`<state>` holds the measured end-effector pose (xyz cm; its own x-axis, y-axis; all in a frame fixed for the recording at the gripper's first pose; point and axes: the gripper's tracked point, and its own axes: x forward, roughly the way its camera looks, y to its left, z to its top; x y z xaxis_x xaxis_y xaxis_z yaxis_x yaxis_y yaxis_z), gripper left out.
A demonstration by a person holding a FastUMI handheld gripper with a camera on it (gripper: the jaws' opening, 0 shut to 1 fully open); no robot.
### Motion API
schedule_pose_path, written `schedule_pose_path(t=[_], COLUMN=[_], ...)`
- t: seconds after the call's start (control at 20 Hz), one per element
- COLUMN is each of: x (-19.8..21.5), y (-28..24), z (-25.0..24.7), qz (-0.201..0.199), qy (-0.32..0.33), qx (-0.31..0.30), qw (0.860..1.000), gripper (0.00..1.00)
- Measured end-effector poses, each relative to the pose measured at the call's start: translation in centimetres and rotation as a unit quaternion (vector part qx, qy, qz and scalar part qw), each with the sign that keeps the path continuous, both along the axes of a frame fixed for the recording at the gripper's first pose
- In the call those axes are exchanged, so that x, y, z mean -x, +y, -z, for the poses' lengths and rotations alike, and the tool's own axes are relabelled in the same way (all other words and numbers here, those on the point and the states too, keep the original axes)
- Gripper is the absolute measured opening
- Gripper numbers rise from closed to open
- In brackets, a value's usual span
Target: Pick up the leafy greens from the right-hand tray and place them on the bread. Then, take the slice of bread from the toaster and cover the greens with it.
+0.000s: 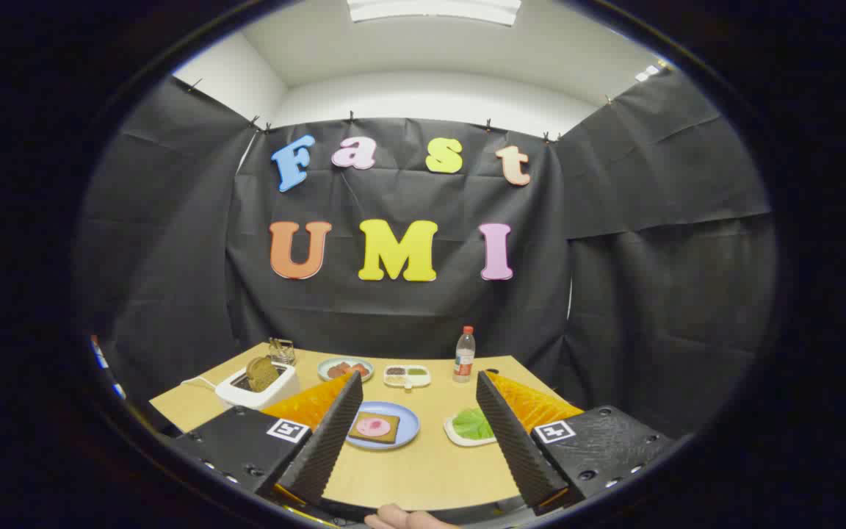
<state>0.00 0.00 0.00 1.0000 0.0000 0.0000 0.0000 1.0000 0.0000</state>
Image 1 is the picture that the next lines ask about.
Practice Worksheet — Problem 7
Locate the green lettuce leaf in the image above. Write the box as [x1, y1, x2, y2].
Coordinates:
[452, 409, 496, 441]

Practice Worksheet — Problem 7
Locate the white square plate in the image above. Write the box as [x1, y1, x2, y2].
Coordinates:
[444, 409, 499, 447]

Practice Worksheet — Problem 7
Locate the brown toast bread slice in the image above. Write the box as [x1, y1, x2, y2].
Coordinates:
[246, 356, 281, 392]

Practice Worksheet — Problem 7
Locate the white toaster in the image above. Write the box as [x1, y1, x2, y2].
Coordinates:
[215, 361, 300, 410]

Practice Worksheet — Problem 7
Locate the clear bottle with red cap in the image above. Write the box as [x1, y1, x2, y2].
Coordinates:
[454, 326, 476, 384]

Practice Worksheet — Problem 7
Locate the white divided dish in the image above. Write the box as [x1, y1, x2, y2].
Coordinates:
[383, 365, 432, 389]

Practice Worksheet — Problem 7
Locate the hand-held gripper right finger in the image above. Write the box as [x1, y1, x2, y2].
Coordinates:
[476, 370, 681, 517]

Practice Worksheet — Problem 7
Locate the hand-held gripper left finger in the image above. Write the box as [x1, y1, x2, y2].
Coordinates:
[170, 371, 365, 515]

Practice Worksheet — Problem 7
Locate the ceiling light panel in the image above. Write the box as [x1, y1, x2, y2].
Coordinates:
[347, 0, 523, 26]

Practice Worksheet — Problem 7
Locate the bread slice under ham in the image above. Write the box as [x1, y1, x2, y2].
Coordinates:
[349, 412, 401, 445]

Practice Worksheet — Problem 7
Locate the pale green round plate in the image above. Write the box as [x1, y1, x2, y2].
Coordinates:
[318, 357, 375, 383]

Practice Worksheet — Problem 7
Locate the blue round plate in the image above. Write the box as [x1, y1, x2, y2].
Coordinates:
[344, 401, 421, 450]

